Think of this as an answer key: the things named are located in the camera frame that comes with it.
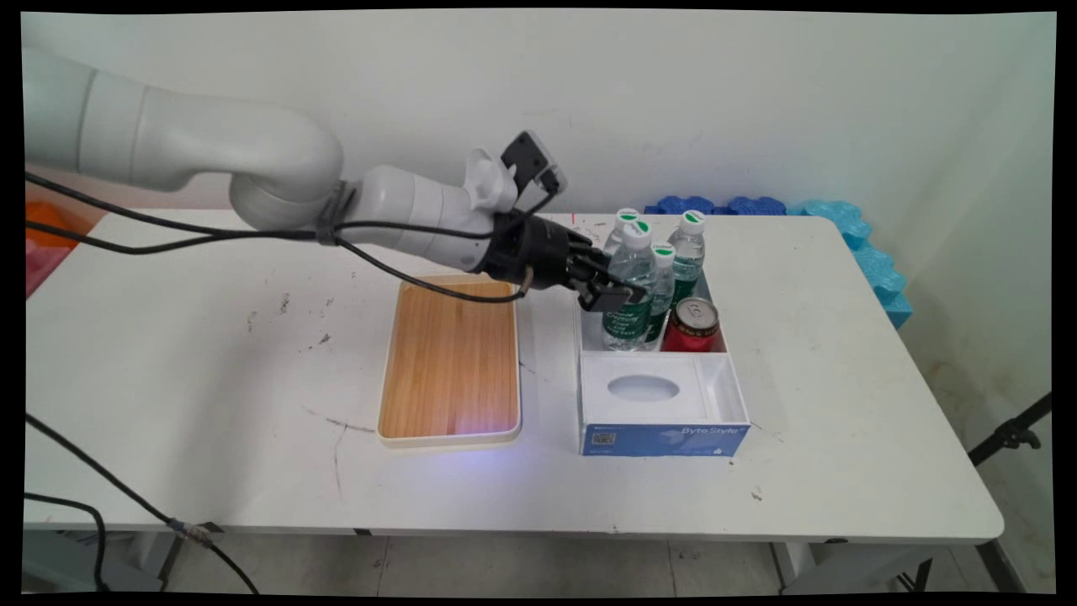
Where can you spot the light blue foam mat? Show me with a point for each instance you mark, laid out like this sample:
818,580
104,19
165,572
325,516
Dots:
871,261

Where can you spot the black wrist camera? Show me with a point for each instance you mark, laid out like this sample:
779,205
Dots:
528,160

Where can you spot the red soda can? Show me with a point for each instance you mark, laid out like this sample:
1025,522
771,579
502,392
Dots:
692,324

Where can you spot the grey table leg frame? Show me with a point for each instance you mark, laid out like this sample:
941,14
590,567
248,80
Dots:
850,564

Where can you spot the black tripod stand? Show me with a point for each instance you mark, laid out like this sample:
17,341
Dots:
1010,433

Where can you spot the clear water bottle green label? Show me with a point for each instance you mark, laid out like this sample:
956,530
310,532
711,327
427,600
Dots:
627,217
629,328
688,252
663,290

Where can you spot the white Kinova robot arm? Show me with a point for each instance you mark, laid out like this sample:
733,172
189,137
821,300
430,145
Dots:
168,135

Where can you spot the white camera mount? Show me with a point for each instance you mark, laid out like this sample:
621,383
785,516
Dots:
490,181

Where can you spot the white and blue cardboard box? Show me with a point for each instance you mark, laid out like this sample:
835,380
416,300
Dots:
656,396

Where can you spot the orange and red board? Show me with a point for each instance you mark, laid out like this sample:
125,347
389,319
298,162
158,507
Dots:
55,240

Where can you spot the wooden tray with white rim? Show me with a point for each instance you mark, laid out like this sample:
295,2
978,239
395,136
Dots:
450,362

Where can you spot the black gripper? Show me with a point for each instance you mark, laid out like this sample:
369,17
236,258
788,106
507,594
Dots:
534,252

